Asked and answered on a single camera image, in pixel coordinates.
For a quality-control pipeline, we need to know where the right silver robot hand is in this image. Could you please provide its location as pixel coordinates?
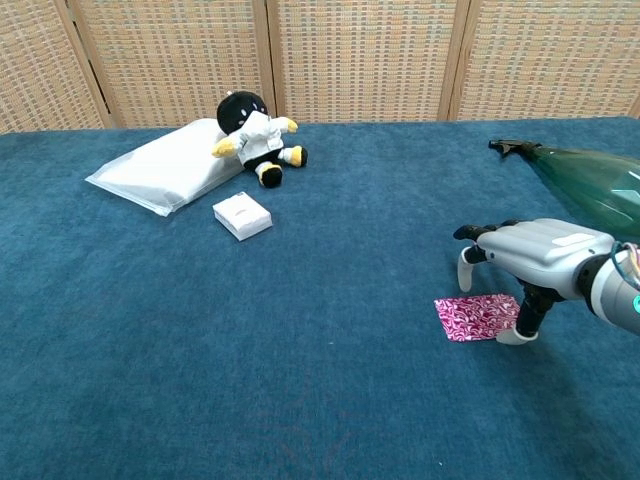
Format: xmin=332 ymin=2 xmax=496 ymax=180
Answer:
xmin=452 ymin=217 xmax=619 ymax=347

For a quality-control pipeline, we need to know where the pink patterned card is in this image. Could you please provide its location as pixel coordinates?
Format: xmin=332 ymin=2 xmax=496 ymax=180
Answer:
xmin=433 ymin=293 xmax=522 ymax=344

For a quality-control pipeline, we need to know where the green spray bottle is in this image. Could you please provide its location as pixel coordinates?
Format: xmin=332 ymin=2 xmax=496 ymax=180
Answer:
xmin=488 ymin=139 xmax=640 ymax=246

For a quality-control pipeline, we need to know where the woven rattan screen panel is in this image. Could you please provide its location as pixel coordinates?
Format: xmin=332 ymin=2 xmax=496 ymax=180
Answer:
xmin=67 ymin=0 xmax=277 ymax=130
xmin=447 ymin=0 xmax=640 ymax=121
xmin=252 ymin=0 xmax=471 ymax=125
xmin=0 ymin=0 xmax=114 ymax=134

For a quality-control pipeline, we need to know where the small white box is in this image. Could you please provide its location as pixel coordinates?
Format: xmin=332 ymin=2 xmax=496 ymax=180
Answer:
xmin=212 ymin=191 xmax=274 ymax=243

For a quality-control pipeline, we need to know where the black and white plush toy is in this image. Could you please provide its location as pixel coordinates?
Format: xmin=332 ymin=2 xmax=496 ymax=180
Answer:
xmin=210 ymin=90 xmax=309 ymax=190

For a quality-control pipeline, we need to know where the blue felt table cover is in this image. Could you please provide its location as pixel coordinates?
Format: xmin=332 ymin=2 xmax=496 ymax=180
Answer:
xmin=0 ymin=116 xmax=640 ymax=480

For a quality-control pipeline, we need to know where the white pillow-shaped package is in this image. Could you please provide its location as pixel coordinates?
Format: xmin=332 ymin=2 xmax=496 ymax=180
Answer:
xmin=84 ymin=118 xmax=246 ymax=217

